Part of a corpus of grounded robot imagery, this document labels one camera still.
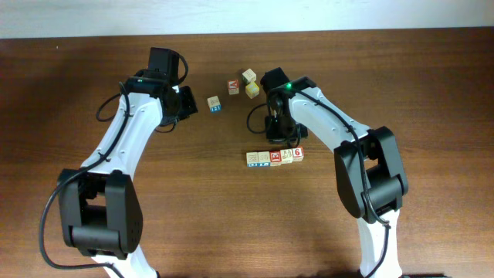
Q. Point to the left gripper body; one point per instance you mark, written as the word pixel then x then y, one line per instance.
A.
pixel 187 104

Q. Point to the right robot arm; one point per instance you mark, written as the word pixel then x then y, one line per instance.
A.
pixel 371 181

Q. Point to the red six wooden block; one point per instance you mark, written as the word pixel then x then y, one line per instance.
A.
pixel 298 154

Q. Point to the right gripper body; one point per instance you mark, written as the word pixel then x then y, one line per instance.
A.
pixel 279 130

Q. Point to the green letter wooden block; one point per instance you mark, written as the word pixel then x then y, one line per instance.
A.
pixel 249 76

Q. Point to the green animal wooden block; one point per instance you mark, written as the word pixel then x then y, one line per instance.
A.
pixel 286 156

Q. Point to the red E wooden block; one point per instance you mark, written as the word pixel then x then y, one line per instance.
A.
pixel 275 158

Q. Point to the blue number left block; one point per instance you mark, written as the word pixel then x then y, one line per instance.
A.
pixel 214 104

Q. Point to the blue side block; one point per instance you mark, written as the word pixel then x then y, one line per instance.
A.
pixel 252 159
pixel 264 159

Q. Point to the yellow top wooden block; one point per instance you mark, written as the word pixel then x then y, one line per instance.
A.
pixel 252 90

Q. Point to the red A wooden block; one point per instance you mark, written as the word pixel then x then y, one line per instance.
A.
pixel 233 87

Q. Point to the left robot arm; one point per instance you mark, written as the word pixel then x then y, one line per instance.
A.
pixel 98 205

